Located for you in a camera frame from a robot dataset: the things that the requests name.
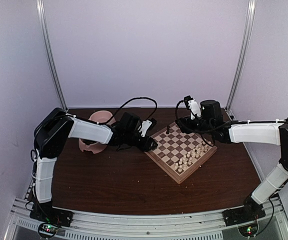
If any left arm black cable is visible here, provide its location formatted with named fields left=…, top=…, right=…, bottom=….
left=103, top=96, right=158, bottom=126

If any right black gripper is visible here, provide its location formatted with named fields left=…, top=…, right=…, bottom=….
left=176, top=114, right=214, bottom=135

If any right circuit board with LEDs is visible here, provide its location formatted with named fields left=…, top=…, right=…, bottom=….
left=238, top=224, right=259, bottom=238

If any aluminium frame post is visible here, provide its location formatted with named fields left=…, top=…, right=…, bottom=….
left=36, top=0, right=68, bottom=111
left=225, top=0, right=257, bottom=113

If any wooden chess board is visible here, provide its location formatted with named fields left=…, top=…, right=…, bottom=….
left=146, top=123, right=217, bottom=184

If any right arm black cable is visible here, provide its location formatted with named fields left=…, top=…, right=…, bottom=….
left=175, top=99, right=192, bottom=133

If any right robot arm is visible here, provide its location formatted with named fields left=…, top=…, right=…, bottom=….
left=175, top=96, right=288, bottom=221

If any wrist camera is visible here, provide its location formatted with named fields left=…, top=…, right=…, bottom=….
left=138, top=118, right=157, bottom=137
left=184, top=95, right=201, bottom=120

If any left circuit board with LEDs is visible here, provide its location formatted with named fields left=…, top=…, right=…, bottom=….
left=37, top=223, right=58, bottom=236

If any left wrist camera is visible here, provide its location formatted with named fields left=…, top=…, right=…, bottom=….
left=138, top=118, right=157, bottom=137

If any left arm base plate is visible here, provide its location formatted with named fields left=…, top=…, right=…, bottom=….
left=29, top=208, right=73, bottom=227

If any white chess pieces group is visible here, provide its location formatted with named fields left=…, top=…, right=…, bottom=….
left=174, top=142, right=212, bottom=175

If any right aluminium frame post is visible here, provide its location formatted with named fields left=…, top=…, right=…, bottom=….
left=225, top=0, right=257, bottom=113

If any pink double pet bowl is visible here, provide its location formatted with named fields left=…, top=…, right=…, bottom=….
left=78, top=110, right=113, bottom=154

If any left aluminium frame post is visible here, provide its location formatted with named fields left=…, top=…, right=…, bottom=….
left=36, top=0, right=68, bottom=111

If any front aluminium rail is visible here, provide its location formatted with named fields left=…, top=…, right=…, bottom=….
left=3, top=207, right=288, bottom=240

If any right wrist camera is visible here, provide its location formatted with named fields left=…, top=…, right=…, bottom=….
left=184, top=95, right=201, bottom=120

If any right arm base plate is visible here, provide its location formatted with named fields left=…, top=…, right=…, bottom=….
left=222, top=207, right=266, bottom=227

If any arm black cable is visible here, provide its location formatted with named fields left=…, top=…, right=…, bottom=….
left=103, top=96, right=158, bottom=126
left=175, top=99, right=192, bottom=133

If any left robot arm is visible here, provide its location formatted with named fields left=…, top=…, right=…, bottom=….
left=31, top=107, right=157, bottom=222

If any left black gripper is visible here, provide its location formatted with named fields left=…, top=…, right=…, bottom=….
left=125, top=130, right=159, bottom=152

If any circuit board with leds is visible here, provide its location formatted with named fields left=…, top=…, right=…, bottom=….
left=238, top=224, right=259, bottom=238
left=37, top=223, right=58, bottom=236

